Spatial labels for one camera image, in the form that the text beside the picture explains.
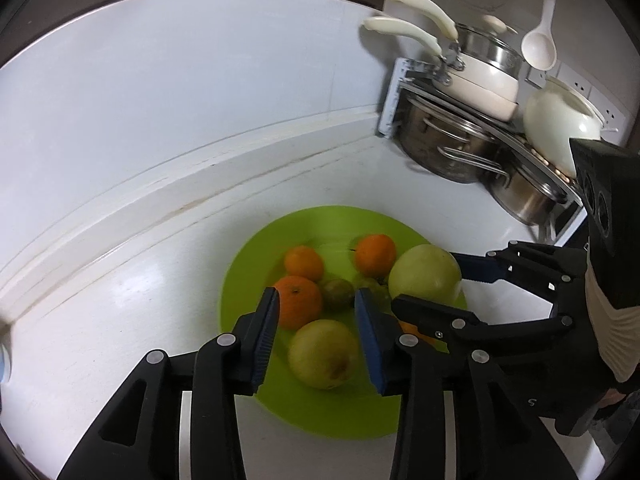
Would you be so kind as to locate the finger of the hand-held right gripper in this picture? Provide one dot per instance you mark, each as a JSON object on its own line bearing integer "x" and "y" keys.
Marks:
{"x": 480, "y": 269}
{"x": 440, "y": 317}

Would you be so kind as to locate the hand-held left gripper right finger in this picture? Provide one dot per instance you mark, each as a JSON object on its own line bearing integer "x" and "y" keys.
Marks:
{"x": 367, "y": 340}

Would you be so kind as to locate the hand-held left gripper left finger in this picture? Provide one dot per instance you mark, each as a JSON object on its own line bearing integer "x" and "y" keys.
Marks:
{"x": 264, "y": 340}

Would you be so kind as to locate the small orange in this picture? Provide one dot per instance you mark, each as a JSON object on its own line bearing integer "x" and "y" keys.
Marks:
{"x": 417, "y": 334}
{"x": 375, "y": 255}
{"x": 303, "y": 262}

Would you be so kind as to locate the green apple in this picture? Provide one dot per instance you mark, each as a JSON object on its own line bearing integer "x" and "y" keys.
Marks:
{"x": 425, "y": 277}

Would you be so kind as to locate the large orange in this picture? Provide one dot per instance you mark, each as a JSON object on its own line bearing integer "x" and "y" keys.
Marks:
{"x": 300, "y": 302}

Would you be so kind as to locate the green plastic plate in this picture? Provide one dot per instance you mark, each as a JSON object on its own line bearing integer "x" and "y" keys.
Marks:
{"x": 310, "y": 410}

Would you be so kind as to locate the person's right forearm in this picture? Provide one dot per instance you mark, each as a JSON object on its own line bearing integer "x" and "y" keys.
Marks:
{"x": 617, "y": 335}

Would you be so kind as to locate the person's right hand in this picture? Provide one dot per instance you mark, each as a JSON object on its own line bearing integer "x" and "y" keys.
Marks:
{"x": 612, "y": 399}

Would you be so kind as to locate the yellow-green apple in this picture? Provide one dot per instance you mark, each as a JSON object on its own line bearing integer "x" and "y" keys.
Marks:
{"x": 322, "y": 355}

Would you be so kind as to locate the small green fruit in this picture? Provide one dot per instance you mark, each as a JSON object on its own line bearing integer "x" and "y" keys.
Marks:
{"x": 336, "y": 293}

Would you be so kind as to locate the small steel pot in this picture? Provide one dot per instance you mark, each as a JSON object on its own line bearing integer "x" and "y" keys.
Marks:
{"x": 525, "y": 195}

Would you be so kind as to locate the large steel pot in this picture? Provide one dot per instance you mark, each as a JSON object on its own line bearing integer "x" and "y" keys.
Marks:
{"x": 440, "y": 140}

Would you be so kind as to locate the white ceramic teapot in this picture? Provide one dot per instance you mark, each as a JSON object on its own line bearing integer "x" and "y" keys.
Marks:
{"x": 555, "y": 130}

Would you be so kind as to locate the white metal pot rack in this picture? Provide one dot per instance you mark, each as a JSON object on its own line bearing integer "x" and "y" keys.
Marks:
{"x": 390, "y": 105}

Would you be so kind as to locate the steel pot with lid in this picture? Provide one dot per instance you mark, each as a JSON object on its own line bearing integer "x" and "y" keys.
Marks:
{"x": 492, "y": 50}

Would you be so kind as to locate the white plastic ladle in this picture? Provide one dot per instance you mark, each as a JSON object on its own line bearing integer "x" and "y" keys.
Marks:
{"x": 539, "y": 50}

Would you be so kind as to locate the white and blue bottle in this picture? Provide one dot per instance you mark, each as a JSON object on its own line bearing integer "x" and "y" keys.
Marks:
{"x": 4, "y": 360}

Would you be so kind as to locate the white wall socket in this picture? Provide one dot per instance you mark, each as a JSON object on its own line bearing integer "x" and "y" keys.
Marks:
{"x": 535, "y": 76}
{"x": 575, "y": 80}
{"x": 610, "y": 107}

